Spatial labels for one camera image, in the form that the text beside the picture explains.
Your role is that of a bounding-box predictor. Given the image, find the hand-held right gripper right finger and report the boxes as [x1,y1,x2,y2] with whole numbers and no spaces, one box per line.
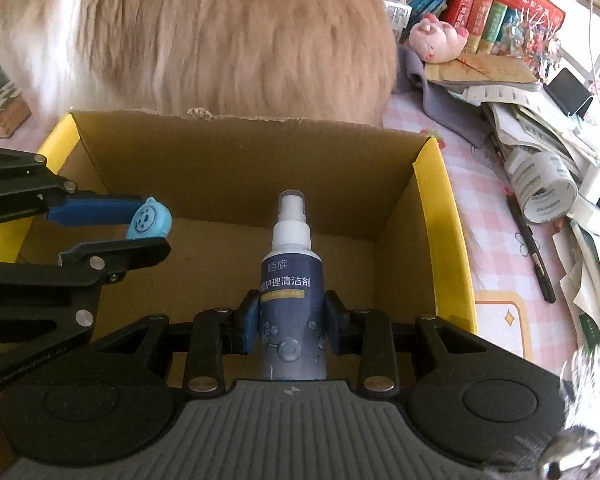
[325,289,518,395]

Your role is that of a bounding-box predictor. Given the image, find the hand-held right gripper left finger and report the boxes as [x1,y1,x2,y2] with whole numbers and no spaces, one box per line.
[87,292,261,394]

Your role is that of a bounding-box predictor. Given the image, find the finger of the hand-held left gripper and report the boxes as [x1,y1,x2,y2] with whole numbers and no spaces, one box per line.
[0,145,146,228]
[0,237,173,386]

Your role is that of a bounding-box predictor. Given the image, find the small blue round toy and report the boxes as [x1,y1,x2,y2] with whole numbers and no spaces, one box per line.
[126,196,175,241]

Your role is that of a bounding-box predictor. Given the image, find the dark blue spray bottle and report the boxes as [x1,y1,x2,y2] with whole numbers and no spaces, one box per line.
[257,189,328,381]

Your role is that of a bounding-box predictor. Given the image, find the yellow cardboard box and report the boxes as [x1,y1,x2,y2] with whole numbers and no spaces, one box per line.
[0,109,480,361]

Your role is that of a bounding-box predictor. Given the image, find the wooden chess box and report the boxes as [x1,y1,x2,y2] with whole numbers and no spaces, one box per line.
[0,67,32,138]

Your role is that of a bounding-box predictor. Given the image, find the pink checked table mat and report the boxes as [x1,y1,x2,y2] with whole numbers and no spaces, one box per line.
[0,92,588,361]

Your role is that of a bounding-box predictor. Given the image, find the black pen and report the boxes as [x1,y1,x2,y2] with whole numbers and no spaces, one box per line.
[505,194,557,304]

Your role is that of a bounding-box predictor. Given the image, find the orange cat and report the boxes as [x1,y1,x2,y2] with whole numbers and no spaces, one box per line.
[0,0,401,128]

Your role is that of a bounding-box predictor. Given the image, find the roll of white labels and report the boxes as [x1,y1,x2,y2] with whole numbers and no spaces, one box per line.
[505,146,579,223]

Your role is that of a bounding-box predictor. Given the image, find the purple cloth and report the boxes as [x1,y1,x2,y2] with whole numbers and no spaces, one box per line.
[392,44,486,147]

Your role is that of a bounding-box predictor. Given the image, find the green and white booklets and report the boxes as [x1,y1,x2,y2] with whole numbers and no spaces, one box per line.
[552,200,600,351]

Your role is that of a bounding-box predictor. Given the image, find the grey fluffy pompom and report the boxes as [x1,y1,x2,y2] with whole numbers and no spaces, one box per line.
[560,345,600,431]

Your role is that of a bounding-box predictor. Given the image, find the silver metal bell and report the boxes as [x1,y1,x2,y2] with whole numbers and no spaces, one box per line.
[540,425,600,480]

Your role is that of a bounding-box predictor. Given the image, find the stack of loose papers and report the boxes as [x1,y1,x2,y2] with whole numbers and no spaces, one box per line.
[460,85,600,171]

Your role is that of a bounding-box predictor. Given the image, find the brown paper envelope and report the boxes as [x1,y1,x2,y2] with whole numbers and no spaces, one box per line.
[425,55,538,88]

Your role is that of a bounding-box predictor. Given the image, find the pink pig plush toy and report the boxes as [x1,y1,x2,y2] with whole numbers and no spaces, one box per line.
[409,15,470,63]

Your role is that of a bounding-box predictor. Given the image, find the black smartphone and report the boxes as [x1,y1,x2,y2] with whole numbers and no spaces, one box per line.
[544,67,593,118]

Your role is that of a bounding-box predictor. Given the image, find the row of colourful books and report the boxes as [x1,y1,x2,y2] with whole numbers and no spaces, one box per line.
[360,0,567,56]

